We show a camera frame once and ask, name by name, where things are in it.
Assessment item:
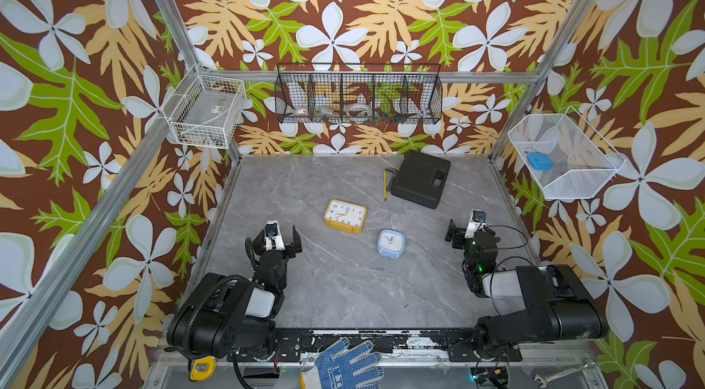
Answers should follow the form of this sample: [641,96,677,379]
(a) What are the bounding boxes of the blue white knit glove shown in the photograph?
[299,338,385,389]

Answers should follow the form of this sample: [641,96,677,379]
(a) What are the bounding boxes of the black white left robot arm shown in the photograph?
[166,220,303,360]

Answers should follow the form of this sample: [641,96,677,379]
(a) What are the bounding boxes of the yellow tape measure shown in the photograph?
[188,356,217,382]

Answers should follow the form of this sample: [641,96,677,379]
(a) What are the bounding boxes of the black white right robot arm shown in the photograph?
[444,221,609,359]

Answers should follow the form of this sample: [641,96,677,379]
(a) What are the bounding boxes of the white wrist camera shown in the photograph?
[464,209,487,238]
[264,220,286,251]

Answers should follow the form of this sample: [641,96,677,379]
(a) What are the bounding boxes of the white wire basket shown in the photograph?
[162,66,248,150]
[509,107,626,202]

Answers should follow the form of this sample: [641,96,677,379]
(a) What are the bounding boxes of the yellow pencil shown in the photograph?
[383,170,388,202]

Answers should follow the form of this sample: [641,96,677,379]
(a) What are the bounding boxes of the silver open-end wrench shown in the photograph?
[534,360,596,388]

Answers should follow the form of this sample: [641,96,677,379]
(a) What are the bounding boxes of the white wire basket left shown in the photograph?
[162,66,248,150]

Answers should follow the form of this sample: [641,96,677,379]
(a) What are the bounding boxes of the blue object in basket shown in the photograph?
[527,152,554,172]

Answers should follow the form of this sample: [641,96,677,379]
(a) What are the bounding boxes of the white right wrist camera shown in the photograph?
[464,209,487,238]

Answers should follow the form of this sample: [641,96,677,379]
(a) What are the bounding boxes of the black plastic tool case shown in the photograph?
[389,150,452,209]

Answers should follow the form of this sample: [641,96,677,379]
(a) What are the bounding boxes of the green circuit board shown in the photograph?
[470,367,510,389]

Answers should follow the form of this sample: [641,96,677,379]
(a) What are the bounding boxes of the white wire basket right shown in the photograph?
[509,107,626,202]

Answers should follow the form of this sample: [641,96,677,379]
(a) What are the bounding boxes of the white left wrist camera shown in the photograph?
[264,220,286,251]

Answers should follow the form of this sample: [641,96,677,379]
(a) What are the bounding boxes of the black wire basket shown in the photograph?
[274,62,444,125]

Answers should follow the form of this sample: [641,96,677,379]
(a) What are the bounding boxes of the yellow square alarm clock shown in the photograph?
[323,199,367,234]

